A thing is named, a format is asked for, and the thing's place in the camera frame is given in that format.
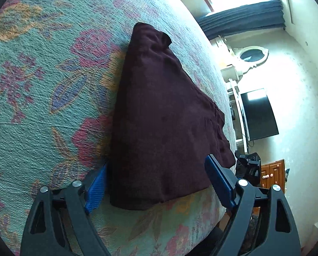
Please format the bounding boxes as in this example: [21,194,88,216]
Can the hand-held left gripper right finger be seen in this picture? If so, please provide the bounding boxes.
[205,154,301,256]

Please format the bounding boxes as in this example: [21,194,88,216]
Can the black television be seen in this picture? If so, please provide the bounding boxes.
[240,88,279,141]

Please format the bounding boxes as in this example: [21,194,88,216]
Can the wooden cabinet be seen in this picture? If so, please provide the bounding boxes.
[259,159,286,191]

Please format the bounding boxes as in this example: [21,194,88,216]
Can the dark blue curtain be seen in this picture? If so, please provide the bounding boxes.
[196,0,286,39]

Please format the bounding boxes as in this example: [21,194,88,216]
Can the white shelf unit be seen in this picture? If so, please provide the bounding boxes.
[225,79,251,153]

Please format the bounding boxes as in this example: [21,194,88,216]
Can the maroon pants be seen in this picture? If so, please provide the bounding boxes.
[109,22,236,211]

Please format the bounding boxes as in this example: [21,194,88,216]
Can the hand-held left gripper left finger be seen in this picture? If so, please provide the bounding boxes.
[20,163,112,256]

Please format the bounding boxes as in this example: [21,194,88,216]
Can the white framed oval mirror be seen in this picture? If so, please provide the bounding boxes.
[232,46,269,71]

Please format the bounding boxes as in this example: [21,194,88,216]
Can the floral woven blanket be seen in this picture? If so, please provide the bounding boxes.
[0,0,238,256]

